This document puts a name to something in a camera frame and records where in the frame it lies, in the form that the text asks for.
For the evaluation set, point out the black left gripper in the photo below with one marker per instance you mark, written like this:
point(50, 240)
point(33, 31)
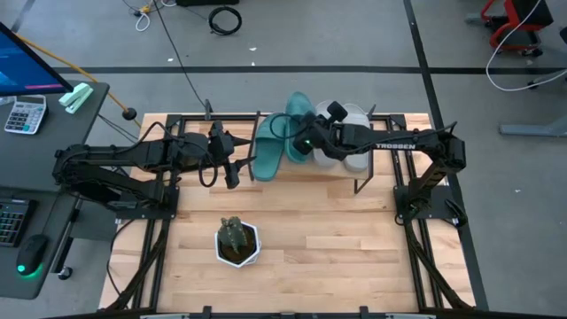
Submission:
point(221, 150)

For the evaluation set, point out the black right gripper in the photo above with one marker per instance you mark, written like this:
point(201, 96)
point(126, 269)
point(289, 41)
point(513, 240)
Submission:
point(323, 133)

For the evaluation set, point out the green rubber slide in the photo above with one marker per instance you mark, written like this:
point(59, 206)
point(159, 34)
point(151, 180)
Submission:
point(297, 106)
point(268, 150)

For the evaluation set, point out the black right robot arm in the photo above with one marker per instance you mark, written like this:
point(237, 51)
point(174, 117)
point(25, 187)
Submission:
point(398, 144)

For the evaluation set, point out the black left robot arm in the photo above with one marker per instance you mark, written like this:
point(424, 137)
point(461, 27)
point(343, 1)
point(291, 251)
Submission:
point(111, 164)

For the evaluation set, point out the wooden shelf with black legs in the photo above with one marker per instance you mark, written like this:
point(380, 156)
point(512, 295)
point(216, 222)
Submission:
point(319, 173)

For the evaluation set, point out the green cactus plant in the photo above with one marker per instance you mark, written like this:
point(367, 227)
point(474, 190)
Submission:
point(232, 235)

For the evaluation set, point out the white faceted plant pot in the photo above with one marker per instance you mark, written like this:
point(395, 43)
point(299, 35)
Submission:
point(220, 257)

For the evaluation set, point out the black round knob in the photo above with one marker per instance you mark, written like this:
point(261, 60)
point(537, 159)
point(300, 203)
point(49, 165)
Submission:
point(129, 114)

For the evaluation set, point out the black power strip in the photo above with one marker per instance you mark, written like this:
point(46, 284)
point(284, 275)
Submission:
point(208, 2)

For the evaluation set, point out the mint green stapler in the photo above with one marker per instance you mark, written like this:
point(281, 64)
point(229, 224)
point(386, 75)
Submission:
point(75, 97)

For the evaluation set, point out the black desk caster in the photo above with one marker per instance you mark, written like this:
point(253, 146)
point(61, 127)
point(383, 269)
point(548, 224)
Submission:
point(65, 273)

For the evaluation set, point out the black desk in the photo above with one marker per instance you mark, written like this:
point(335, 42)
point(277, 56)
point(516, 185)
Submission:
point(26, 164)

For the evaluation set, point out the grey calculator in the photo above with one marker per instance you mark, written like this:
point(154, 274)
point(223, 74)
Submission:
point(24, 115)

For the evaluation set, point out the computer monitor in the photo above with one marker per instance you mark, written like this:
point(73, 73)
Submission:
point(26, 66)

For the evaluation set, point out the black computer mouse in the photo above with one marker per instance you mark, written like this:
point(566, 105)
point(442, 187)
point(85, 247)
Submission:
point(31, 254)

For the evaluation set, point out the black keyboard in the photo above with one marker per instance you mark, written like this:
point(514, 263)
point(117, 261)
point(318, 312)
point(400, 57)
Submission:
point(11, 221)

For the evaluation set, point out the black aluminium table frame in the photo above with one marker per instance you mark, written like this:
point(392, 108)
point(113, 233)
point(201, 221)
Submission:
point(230, 117)

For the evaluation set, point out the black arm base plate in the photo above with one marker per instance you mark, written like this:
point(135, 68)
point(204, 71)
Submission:
point(133, 210)
point(401, 210)

